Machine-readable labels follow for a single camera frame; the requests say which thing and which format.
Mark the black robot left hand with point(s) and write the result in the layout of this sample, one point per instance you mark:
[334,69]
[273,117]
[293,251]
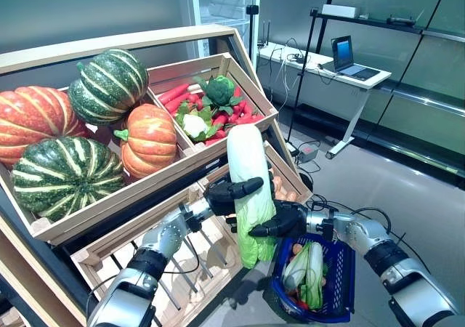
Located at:
[225,196]

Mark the brown potato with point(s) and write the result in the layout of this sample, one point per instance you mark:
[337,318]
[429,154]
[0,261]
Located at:
[297,249]
[279,185]
[290,196]

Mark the blue plastic shopping basket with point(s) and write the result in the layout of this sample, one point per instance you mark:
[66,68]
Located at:
[341,269]

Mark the small orange ribbed pumpkin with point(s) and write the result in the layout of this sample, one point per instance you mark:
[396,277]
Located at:
[149,141]

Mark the green striped pumpkin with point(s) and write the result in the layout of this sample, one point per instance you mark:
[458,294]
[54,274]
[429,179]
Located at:
[109,87]
[65,178]

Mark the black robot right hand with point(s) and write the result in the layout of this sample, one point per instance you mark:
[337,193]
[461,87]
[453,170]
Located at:
[290,219]

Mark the black glass shelf unit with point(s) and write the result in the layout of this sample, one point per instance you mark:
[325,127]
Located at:
[363,20]

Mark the wooden display shelf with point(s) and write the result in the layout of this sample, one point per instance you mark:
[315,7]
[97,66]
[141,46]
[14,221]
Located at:
[109,41]

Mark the green bell pepper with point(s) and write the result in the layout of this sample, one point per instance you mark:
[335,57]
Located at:
[324,270]

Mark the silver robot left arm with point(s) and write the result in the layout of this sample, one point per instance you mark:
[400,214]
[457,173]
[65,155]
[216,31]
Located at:
[163,236]

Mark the black router with antennas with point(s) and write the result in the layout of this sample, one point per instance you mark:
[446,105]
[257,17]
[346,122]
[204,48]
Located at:
[262,44]

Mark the white power adapter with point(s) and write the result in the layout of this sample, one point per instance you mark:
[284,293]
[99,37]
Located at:
[291,149]

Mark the black tripod stand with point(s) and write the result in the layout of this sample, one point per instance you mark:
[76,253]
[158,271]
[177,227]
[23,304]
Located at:
[252,9]
[313,12]

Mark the grey power box red button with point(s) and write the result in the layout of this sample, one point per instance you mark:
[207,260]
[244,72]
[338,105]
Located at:
[309,152]

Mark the dark tool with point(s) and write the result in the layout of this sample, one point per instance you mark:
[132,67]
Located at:
[399,20]

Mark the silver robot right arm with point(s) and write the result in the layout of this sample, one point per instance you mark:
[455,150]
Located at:
[363,229]

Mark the green broccoli head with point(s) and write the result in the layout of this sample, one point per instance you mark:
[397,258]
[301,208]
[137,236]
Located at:
[219,89]

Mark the white box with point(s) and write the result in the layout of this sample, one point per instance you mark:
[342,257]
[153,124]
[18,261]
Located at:
[339,11]

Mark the white desk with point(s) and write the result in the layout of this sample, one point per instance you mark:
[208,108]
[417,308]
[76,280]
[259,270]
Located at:
[319,73]

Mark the large orange ribbed pumpkin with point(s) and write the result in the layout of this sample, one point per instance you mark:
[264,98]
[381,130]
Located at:
[32,120]

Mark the light wooden slatted crate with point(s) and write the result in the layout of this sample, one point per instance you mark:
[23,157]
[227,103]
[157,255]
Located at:
[109,245]
[287,167]
[254,94]
[109,207]

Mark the glass door display fridge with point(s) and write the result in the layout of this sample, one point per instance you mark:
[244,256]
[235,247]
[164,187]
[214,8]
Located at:
[225,0]

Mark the white cauliflower green leaves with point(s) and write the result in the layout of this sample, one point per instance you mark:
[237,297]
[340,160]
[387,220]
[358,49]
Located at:
[194,123]

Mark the red tomato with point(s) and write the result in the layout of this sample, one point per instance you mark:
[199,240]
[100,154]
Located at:
[303,303]

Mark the open grey laptop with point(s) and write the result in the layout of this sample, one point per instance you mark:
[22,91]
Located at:
[343,49]

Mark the red carrot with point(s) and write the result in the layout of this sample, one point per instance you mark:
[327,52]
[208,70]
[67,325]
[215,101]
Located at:
[238,91]
[221,119]
[250,118]
[216,141]
[179,103]
[173,93]

